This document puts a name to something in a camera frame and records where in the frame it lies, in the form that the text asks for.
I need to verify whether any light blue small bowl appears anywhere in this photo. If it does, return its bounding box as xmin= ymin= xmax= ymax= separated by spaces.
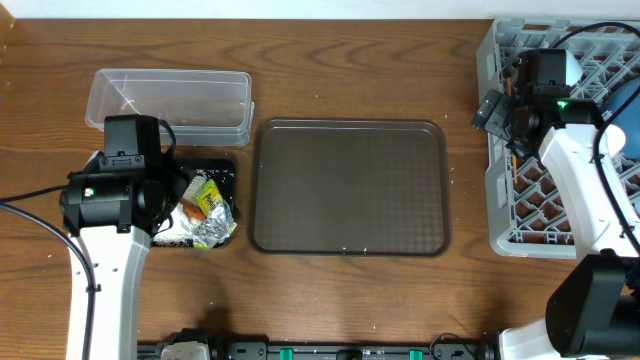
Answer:
xmin=565 ymin=50 xmax=583 ymax=86

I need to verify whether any pile of white rice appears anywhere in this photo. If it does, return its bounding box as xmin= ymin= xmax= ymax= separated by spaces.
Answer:
xmin=152 ymin=168 xmax=236 ymax=247

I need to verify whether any orange carrot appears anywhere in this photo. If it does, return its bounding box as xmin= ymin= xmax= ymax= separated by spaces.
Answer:
xmin=180 ymin=200 xmax=207 ymax=221

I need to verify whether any dark blue plate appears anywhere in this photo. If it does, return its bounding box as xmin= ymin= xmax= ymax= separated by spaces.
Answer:
xmin=603 ymin=78 xmax=640 ymax=160

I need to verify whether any white paper napkin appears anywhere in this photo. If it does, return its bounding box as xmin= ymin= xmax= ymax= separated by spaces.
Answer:
xmin=152 ymin=203 xmax=201 ymax=246

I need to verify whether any silver foil snack wrapper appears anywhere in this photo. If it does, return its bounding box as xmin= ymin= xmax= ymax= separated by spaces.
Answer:
xmin=192 ymin=179 xmax=237 ymax=250

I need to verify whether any wooden chopstick with pattern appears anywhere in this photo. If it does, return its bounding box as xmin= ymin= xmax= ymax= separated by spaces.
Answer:
xmin=505 ymin=75 xmax=518 ymax=185

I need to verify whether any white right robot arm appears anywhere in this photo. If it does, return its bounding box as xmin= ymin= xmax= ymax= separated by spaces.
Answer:
xmin=472 ymin=49 xmax=639 ymax=359

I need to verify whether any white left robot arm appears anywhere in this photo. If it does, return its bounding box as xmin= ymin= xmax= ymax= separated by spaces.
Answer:
xmin=60 ymin=115 xmax=193 ymax=359

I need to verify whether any grey dishwasher rack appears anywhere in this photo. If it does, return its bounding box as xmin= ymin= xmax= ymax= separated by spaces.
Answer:
xmin=476 ymin=18 xmax=639 ymax=260

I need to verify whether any clear plastic bin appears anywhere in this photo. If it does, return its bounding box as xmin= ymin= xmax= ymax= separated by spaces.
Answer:
xmin=85 ymin=68 xmax=255 ymax=146

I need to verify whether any black rectangular tray bin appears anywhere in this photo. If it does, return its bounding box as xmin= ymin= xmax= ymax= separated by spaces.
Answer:
xmin=151 ymin=158 xmax=236 ymax=248

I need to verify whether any brown serving tray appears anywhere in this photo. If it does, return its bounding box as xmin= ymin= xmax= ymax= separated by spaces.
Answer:
xmin=247 ymin=119 xmax=452 ymax=258

